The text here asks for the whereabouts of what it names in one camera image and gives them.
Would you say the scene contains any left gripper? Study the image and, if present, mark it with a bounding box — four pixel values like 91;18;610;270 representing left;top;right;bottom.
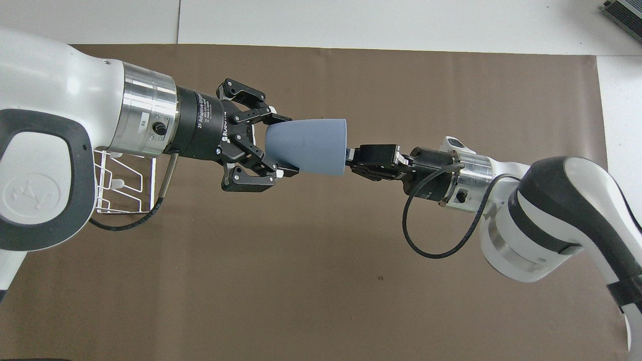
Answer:
175;78;300;194

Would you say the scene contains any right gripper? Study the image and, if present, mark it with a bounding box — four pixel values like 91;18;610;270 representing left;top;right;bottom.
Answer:
399;146;460;204

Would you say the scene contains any blue-grey cup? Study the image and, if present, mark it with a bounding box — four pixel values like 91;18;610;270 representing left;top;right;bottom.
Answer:
264;118;349;177

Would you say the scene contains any grey metal device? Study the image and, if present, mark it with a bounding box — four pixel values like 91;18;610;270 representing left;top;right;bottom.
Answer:
602;0;642;44

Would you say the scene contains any black cable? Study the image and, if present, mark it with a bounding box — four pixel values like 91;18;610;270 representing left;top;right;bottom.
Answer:
402;159;523;260
89;152;181;232

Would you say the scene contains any white wire cup holder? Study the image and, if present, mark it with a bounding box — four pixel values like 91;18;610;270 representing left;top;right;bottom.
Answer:
92;147;156;216

